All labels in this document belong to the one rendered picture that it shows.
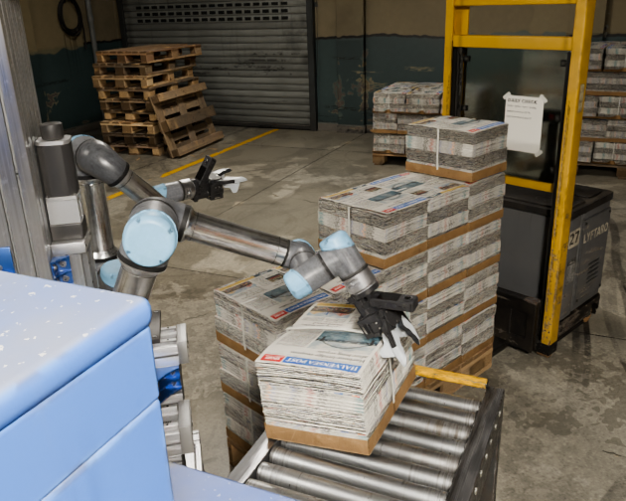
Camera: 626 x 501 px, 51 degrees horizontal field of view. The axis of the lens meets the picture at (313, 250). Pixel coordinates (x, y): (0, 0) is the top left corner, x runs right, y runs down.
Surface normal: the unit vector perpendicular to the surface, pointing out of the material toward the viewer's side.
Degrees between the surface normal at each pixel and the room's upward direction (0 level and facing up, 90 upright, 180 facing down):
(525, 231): 90
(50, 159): 90
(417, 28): 90
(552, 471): 0
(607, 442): 0
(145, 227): 84
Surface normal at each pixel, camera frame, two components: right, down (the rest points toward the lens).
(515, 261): -0.73, 0.27
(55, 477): 0.91, 0.12
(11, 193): 0.20, 0.35
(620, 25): -0.41, 0.34
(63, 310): -0.04, -0.93
